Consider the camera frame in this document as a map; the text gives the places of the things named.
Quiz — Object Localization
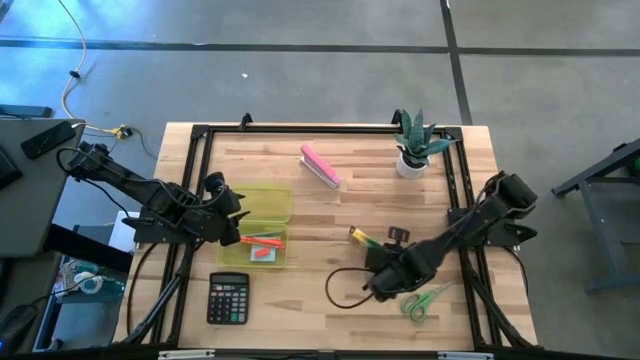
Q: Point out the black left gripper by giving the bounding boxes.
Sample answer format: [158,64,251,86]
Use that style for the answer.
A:
[199,172,251,247]

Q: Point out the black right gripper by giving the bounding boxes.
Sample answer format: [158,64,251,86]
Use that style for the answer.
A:
[364,226,437,304]

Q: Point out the yellow Crayola crayon box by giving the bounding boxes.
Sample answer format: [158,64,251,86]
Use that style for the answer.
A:
[348,225,387,252]

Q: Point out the yellow-green plastic pencil case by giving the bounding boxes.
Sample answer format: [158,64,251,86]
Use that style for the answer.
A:
[217,185,294,270]

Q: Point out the orange highlighter pen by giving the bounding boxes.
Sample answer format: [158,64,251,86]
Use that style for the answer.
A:
[239,235,287,250]

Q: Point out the green-handled scissors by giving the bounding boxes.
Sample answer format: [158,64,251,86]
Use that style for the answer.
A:
[399,281,457,323]

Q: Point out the pink and white stapler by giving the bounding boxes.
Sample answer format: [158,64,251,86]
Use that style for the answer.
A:
[299,144,344,190]

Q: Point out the black desk calculator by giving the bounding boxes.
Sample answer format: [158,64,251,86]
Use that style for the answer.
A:
[206,271,251,326]

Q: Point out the succulent plant in white pot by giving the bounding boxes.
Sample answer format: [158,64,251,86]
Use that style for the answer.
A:
[393,108,459,181]

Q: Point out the white paper sheet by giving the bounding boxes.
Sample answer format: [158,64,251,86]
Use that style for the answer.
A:
[108,210,142,254]

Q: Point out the black desk support bar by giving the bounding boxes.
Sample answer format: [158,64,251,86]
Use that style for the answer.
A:
[43,223,135,274]

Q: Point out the teal tape dispenser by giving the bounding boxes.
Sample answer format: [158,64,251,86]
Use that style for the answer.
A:
[56,259,127,305]

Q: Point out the black smartphone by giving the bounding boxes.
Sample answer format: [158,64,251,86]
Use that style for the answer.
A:
[20,121,78,161]

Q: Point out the gray side desk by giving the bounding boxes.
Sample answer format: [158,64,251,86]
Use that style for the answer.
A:
[0,118,87,259]

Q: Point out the blue-gray metal stand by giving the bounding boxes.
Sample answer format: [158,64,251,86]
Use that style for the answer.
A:
[551,138,640,296]

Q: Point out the black flat device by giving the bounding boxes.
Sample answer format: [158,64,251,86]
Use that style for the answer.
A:
[0,104,54,120]

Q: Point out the black computer mouse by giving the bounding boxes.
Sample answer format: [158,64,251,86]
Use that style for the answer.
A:
[0,304,40,352]

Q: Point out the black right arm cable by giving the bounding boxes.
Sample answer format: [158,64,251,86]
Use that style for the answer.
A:
[324,267,381,310]

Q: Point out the black aluminium table frame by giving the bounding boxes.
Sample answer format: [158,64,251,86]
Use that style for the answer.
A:
[112,112,541,360]

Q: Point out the white table-edge bracket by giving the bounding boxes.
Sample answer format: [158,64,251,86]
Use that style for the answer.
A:
[438,351,496,360]

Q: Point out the cream floor cable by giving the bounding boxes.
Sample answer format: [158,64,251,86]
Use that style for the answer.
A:
[56,0,126,137]

